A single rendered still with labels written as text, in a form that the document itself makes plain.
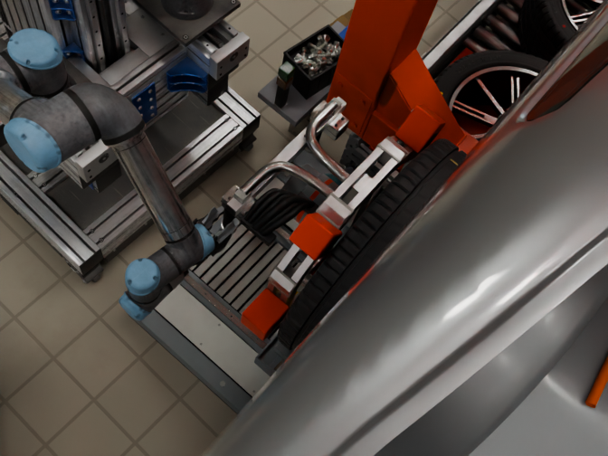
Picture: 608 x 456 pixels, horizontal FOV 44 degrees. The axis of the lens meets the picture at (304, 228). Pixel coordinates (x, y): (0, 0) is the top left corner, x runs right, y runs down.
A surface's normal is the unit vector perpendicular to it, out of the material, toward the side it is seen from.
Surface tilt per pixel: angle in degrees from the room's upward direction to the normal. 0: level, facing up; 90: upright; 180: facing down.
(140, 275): 0
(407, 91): 36
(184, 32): 0
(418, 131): 45
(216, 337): 0
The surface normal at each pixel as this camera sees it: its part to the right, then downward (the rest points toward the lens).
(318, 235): -0.26, 0.06
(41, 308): 0.14, -0.39
